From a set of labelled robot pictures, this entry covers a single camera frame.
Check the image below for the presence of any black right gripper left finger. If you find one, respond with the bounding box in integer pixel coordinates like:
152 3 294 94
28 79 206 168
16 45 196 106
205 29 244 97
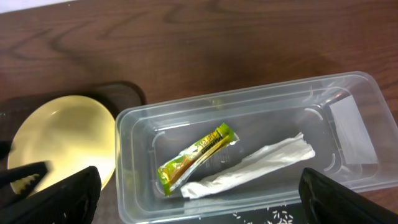
1 166 101 224

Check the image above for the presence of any green snack wrapper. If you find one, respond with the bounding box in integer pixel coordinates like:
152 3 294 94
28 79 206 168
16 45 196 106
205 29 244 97
157 123 239 197

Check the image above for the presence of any spilled rice pile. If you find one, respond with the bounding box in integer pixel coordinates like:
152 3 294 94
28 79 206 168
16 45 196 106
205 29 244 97
232 204 294 224

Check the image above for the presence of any clear plastic bin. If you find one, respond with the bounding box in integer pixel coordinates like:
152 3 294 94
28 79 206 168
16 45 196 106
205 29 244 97
116 72 397 223

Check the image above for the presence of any white napkin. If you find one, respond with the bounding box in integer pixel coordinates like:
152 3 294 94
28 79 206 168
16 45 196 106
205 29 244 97
180 133 315 199

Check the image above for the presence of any yellow plate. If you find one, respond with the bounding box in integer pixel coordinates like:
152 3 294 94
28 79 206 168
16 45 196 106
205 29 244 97
7 95 116 192

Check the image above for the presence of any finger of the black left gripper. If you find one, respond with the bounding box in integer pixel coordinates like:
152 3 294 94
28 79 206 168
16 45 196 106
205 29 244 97
1 161 51 196
0 141 12 160

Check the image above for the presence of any brown serving tray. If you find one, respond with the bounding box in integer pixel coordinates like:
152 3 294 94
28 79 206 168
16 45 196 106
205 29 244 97
1 82 146 223

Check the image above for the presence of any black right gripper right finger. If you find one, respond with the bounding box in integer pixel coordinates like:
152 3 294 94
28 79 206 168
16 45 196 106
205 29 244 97
298 167 397 224

